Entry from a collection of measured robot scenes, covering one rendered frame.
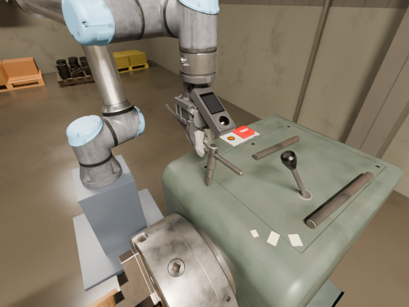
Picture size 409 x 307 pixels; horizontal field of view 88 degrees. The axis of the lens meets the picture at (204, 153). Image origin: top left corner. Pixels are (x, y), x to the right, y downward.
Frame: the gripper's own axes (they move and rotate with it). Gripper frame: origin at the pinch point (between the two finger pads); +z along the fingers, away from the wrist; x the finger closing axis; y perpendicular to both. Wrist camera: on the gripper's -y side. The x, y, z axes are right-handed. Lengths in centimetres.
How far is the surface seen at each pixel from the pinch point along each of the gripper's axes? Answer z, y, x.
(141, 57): 104, 598, -226
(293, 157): -6.2, -18.9, -8.6
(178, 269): 13.3, -15.0, 18.4
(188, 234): 10.0, -11.5, 13.1
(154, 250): 10.1, -10.2, 20.8
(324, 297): 80, -37, -42
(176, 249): 10.0, -12.7, 17.1
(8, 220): 134, 172, 98
